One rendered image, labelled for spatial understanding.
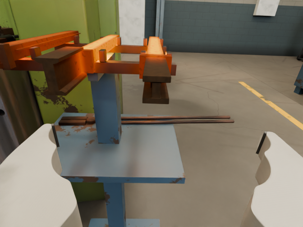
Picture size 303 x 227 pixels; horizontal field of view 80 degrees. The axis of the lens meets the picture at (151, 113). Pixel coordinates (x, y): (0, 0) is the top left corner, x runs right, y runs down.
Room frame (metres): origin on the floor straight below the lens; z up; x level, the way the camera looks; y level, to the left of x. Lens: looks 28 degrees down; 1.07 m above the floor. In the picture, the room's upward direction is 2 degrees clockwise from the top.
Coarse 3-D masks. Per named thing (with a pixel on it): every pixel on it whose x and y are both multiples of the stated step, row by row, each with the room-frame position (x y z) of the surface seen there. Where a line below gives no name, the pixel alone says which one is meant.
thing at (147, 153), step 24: (144, 120) 0.55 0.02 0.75; (72, 144) 0.41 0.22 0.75; (96, 144) 0.41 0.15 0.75; (120, 144) 0.41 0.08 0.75; (144, 144) 0.42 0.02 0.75; (168, 144) 0.42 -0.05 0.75; (72, 168) 0.32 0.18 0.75; (96, 168) 0.32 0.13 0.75; (120, 168) 0.32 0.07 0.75; (144, 168) 0.33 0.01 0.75; (168, 168) 0.33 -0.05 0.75
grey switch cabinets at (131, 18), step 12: (120, 0) 5.82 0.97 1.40; (132, 0) 5.83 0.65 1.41; (144, 0) 5.84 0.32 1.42; (120, 12) 5.82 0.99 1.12; (132, 12) 5.83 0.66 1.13; (144, 12) 5.84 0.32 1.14; (120, 24) 5.82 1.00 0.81; (132, 24) 5.83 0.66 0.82; (144, 24) 5.98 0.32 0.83; (120, 36) 5.82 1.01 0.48; (132, 36) 5.83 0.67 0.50; (144, 36) 6.28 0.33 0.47
